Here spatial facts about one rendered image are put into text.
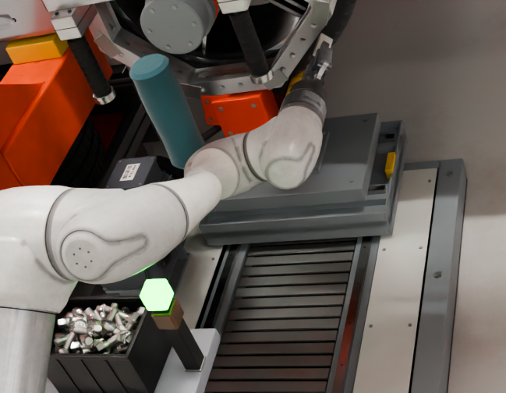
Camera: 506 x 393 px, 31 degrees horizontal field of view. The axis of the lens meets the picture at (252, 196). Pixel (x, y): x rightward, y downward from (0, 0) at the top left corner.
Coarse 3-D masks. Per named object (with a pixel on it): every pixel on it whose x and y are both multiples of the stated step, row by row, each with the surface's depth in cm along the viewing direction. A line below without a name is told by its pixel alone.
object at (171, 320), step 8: (176, 304) 155; (152, 312) 155; (168, 312) 154; (176, 312) 155; (160, 320) 155; (168, 320) 154; (176, 320) 155; (160, 328) 156; (168, 328) 156; (176, 328) 156
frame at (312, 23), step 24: (312, 0) 183; (336, 0) 187; (96, 24) 199; (312, 24) 188; (120, 48) 202; (144, 48) 206; (288, 48) 192; (192, 72) 208; (216, 72) 206; (240, 72) 205; (288, 72) 196; (192, 96) 207
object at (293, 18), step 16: (112, 0) 205; (128, 0) 209; (144, 0) 214; (272, 0) 197; (288, 0) 196; (304, 0) 207; (128, 16) 207; (224, 16) 222; (256, 16) 220; (272, 16) 216; (288, 16) 209; (224, 32) 217; (272, 32) 210; (288, 32) 202; (208, 48) 213; (224, 48) 212; (240, 48) 211; (272, 48) 204; (208, 64) 211; (224, 64) 210
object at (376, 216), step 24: (384, 144) 241; (384, 168) 237; (384, 192) 226; (216, 216) 243; (240, 216) 241; (264, 216) 238; (288, 216) 235; (312, 216) 232; (336, 216) 226; (360, 216) 224; (384, 216) 222; (216, 240) 242; (240, 240) 240; (264, 240) 238; (288, 240) 236
